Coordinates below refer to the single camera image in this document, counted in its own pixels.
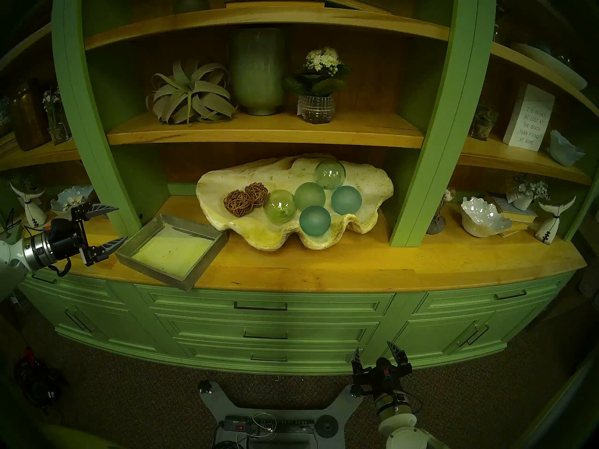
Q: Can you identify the white shell shaped bowl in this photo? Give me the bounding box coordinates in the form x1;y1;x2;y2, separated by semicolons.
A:
461;196;513;239

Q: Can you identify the brown wicker ball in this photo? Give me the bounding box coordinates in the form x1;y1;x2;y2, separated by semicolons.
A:
244;182;269;208
223;189;254;217

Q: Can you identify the frosted pale green glass ball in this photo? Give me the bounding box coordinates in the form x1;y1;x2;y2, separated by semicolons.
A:
293;181;326;212

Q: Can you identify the small plant dark pot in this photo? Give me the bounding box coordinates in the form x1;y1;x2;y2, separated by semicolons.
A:
470;104;499;141

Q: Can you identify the brown glass bottle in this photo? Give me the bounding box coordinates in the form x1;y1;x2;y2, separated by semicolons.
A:
10;80;51;152

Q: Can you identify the flat wooden board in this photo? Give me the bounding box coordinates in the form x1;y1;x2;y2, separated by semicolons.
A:
226;0;326;9

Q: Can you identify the green wooden shelf cabinet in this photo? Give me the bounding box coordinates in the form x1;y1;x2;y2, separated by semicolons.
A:
0;0;599;376

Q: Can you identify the large white dish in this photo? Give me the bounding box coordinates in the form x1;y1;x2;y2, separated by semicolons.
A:
511;42;588;91

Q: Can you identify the black red floor device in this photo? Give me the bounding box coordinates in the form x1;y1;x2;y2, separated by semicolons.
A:
13;348;68;409

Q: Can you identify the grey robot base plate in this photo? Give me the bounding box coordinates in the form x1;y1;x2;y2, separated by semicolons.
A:
197;380;365;449

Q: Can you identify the pale blue shell bowl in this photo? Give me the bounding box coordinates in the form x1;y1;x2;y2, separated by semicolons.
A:
51;185;94;214

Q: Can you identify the grey green air plant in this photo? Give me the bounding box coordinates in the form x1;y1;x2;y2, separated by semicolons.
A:
146;58;238;126

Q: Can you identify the clear green glass ball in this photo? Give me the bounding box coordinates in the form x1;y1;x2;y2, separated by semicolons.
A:
263;189;298;224

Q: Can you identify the white flowers white pot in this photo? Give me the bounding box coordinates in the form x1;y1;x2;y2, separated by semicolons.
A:
506;173;549;211

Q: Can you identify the white whale tail figurine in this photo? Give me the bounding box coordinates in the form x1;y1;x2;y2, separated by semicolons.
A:
9;181;47;229
535;195;577;245

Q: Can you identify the small bird figurine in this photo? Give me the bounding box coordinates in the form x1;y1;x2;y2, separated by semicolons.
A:
426;187;457;235

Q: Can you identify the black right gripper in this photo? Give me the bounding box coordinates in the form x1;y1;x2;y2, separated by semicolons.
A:
350;339;413;395

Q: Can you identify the white beach quote sign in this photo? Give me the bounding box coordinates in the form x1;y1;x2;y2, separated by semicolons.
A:
502;82;556;152

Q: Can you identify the thin white cable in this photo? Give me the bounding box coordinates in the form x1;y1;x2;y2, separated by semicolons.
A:
236;412;278;449

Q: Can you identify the white flower plant glass pot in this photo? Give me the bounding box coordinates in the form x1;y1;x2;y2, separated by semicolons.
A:
282;47;351;125

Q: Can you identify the tall green ceramic vase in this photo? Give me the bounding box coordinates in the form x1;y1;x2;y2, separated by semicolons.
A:
228;26;288;116

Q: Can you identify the tan cover book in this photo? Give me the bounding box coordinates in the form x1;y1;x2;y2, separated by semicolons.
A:
497;220;528;239

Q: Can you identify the grey cover book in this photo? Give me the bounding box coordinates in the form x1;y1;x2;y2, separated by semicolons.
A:
484;193;538;219

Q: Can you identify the small flowers glass vase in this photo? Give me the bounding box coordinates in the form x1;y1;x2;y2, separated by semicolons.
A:
42;88;72;145

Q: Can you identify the pale blue wavy bowl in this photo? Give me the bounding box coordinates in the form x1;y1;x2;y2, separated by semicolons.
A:
548;129;585;167

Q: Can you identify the giant clam shell bowl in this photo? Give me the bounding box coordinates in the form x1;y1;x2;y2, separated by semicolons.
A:
196;153;394;251

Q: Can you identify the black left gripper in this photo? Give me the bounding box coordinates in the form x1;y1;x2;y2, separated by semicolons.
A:
45;203;128;267

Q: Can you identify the grey square tray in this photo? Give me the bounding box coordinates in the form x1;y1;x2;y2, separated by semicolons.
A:
115;213;228;292

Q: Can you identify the black power strip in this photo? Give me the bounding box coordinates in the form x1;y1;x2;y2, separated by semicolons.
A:
224;416;315;435

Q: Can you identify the frosted teal glass ball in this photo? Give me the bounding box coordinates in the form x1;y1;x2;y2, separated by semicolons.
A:
331;185;363;216
299;205;331;237

